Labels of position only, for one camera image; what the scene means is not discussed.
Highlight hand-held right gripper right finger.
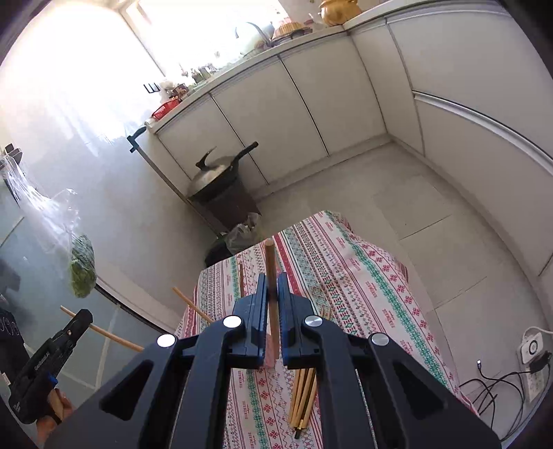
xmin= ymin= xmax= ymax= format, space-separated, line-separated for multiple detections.
xmin=278 ymin=272 xmax=503 ymax=449

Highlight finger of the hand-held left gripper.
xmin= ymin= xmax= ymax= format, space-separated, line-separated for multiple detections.
xmin=54 ymin=308 xmax=93 ymax=346

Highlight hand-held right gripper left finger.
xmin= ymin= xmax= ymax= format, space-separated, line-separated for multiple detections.
xmin=43 ymin=273 xmax=269 ymax=449

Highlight bunch of chopsticks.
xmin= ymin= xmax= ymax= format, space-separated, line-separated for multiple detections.
xmin=287 ymin=306 xmax=333 ymax=439

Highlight person's left hand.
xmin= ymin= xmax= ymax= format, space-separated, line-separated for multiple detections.
xmin=37 ymin=389 xmax=74 ymax=445

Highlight clear bag of green vegetables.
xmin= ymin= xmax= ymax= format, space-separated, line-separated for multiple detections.
xmin=0 ymin=155 xmax=98 ymax=298

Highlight patterned tablecloth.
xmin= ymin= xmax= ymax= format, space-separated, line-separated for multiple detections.
xmin=175 ymin=210 xmax=476 ymax=449

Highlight black bag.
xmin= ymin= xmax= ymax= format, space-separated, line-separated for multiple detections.
xmin=204 ymin=235 xmax=231 ymax=267

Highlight grey plastic bag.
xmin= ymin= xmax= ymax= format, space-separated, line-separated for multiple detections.
xmin=225 ymin=213 xmax=261 ymax=253

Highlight dark stand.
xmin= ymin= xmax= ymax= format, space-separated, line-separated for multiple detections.
xmin=190 ymin=173 xmax=262 ymax=236

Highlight grey wok lid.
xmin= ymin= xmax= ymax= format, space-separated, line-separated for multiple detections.
xmin=189 ymin=147 xmax=237 ymax=195

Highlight metal pipe with black fitting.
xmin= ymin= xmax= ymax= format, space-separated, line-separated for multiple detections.
xmin=127 ymin=126 xmax=217 ymax=236

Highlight black wok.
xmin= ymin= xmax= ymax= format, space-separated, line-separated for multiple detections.
xmin=187 ymin=142 xmax=259 ymax=203

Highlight red plastic basket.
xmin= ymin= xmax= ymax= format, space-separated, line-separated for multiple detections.
xmin=151 ymin=100 xmax=182 ymax=121

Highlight white power strip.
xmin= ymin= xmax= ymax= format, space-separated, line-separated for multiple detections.
xmin=518 ymin=327 xmax=553 ymax=402

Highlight white kitchen cabinets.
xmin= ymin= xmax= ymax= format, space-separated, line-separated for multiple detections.
xmin=147 ymin=0 xmax=553 ymax=277

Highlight black charger plug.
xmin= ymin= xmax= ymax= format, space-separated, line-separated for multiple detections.
xmin=531 ymin=350 xmax=553 ymax=374

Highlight kitchen faucet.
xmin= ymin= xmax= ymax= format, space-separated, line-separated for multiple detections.
xmin=235 ymin=21 xmax=275 ymax=48

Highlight brown wicker basket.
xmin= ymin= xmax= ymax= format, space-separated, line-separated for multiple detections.
xmin=276 ymin=19 xmax=312 ymax=41

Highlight golden pot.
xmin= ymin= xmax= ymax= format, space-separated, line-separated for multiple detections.
xmin=319 ymin=0 xmax=361 ymax=26

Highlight black cables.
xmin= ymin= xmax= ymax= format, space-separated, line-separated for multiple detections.
xmin=460 ymin=358 xmax=536 ymax=415

